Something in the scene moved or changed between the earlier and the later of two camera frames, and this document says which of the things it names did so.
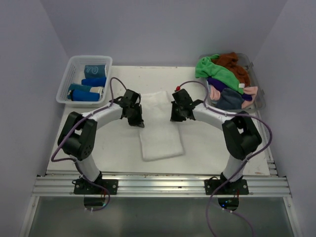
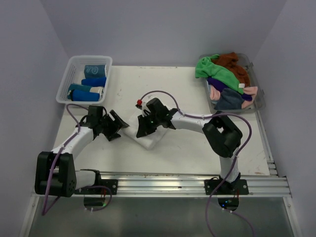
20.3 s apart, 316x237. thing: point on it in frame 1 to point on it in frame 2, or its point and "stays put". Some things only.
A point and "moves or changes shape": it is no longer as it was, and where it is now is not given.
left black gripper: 138,122 to 112,135
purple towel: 214,82 stays put
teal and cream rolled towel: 76,87 stays put
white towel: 160,137 moves or changes shape
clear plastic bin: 259,103 stays put
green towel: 205,67 stays put
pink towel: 215,94 stays put
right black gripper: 174,118 to 143,129
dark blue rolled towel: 95,81 stays put
